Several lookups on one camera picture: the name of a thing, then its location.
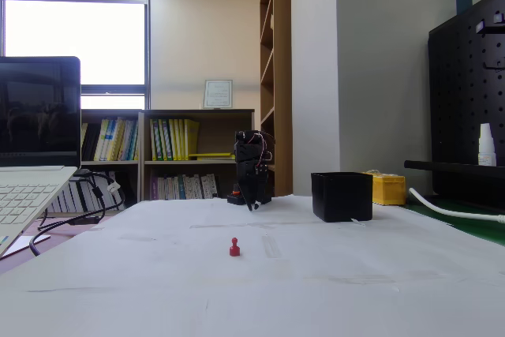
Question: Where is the black plastic square container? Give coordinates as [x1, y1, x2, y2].
[310, 171, 374, 223]

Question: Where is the yellow cardboard box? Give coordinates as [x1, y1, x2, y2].
[362, 170, 407, 207]

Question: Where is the black orange clamp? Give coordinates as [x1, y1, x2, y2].
[226, 182, 244, 206]

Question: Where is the flat yellow book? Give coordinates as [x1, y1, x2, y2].
[188, 151, 237, 162]

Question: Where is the low wooden bookshelf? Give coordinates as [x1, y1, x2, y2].
[140, 108, 256, 202]
[78, 109, 144, 212]

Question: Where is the wide yellow book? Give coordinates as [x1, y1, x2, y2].
[183, 118, 200, 161]

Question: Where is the framed certificate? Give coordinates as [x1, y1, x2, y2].
[204, 79, 234, 110]

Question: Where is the green white book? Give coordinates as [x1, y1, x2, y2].
[157, 118, 166, 162]
[149, 118, 159, 162]

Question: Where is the tall wooden bookshelf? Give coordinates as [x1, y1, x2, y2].
[259, 0, 294, 198]

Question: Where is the white paper sheet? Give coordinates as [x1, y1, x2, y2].
[294, 193, 455, 235]
[262, 222, 505, 286]
[296, 273, 505, 337]
[0, 271, 209, 337]
[137, 278, 361, 337]

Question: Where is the black binder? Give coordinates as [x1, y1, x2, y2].
[84, 122, 102, 163]

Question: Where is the black pegboard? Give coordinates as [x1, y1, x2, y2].
[428, 0, 505, 206]

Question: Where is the green desk mat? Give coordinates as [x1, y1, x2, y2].
[396, 193, 505, 249]

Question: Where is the white laptop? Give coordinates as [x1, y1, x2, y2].
[0, 55, 82, 260]

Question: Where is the white paper pad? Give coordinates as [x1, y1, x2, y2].
[0, 234, 53, 261]

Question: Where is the white plastic bottle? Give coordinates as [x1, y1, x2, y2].
[477, 122, 498, 167]

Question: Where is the red white servo wire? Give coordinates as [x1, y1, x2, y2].
[252, 130, 276, 165]

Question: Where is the black cable white connector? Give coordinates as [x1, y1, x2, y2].
[90, 170, 128, 212]

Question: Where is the black shelf rail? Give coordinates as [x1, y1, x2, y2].
[403, 159, 505, 175]

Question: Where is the white power cable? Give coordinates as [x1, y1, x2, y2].
[408, 187, 505, 225]

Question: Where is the black looped cable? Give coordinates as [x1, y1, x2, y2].
[29, 170, 108, 258]

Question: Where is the window with dark frame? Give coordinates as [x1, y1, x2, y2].
[0, 0, 152, 111]

